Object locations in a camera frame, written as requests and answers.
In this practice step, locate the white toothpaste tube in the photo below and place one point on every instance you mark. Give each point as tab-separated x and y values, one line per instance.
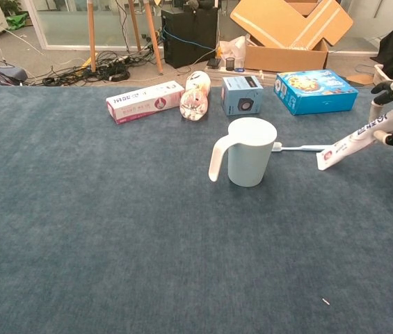
345	146

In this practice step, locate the light blue toothbrush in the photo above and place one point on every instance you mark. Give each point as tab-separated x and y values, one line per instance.
300	148

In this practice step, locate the white pink toothpaste box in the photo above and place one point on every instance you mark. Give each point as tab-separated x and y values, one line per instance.
144	102

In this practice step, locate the white plastic bin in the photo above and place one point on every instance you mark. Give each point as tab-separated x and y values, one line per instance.
378	73

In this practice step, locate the flat cardboard piece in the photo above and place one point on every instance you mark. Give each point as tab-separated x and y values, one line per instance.
359	80

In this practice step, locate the blue cookie box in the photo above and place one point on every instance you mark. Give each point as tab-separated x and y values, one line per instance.
314	92

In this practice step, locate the open cardboard box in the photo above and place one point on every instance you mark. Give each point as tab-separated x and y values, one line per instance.
286	57

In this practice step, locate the small blue speaker box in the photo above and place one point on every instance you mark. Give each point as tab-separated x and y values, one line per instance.
241	97

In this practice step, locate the black mesh pen holder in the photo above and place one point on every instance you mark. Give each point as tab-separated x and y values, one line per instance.
230	64

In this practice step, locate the white plastic bag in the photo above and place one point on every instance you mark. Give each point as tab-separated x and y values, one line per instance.
232	47

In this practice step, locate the clear plastic drink bottle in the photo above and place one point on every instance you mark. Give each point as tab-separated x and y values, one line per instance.
194	101

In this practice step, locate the small white scrap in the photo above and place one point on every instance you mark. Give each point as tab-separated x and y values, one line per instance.
325	301

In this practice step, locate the black computer tower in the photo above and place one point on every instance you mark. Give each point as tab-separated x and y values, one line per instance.
189	38

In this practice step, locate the wooden easel leg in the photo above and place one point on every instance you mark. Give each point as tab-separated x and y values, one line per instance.
135	28
153	38
92	38

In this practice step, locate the blue felt table mat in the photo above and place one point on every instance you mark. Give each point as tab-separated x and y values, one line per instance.
112	226

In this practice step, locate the green bag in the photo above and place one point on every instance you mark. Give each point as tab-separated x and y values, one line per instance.
17	21

